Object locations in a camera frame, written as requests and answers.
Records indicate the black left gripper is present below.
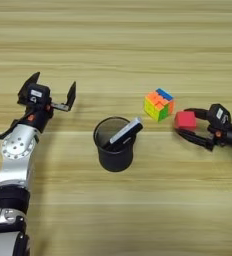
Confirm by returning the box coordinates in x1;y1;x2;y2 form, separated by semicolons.
17;71;77;134

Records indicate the red foam cube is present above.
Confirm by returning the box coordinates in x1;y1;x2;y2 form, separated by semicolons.
173;110;198;131

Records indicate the multicolour puzzle cube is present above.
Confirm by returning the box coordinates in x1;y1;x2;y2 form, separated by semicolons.
143;87;176;123

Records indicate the black marker pen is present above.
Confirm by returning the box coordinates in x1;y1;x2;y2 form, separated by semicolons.
102;121;144;152

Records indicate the black mesh pen cup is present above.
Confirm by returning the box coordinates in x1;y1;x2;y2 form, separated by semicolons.
93;115;137;173

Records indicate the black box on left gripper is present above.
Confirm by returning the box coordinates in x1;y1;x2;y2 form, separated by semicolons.
27;83;52;105

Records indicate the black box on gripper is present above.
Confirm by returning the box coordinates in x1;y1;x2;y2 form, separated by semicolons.
206;103;232;132
27;83;52;105

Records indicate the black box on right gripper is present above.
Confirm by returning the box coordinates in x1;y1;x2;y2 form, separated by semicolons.
206;103;232;132

